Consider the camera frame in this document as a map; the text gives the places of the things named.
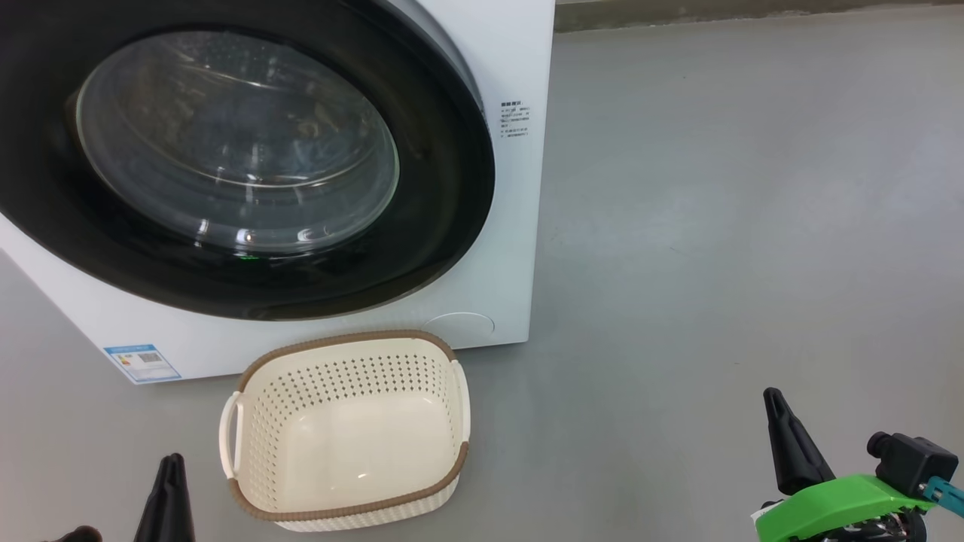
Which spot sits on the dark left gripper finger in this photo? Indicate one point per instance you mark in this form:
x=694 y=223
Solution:
x=169 y=504

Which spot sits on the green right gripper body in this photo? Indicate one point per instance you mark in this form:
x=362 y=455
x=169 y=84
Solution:
x=821 y=508

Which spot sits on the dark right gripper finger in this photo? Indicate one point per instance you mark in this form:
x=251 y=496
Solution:
x=794 y=452

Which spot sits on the black round washer door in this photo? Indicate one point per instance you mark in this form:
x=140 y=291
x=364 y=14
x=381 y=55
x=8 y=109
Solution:
x=437 y=188

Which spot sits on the cream perforated laundry basket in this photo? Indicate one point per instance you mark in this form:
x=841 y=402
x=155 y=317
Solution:
x=346 y=444

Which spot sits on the white washing machine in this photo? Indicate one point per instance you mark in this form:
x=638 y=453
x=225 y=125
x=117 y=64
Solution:
x=520 y=226

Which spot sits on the blue energy label sticker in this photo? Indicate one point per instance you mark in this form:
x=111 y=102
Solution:
x=143 y=363

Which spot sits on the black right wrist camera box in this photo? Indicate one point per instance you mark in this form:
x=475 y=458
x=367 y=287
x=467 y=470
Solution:
x=915 y=463

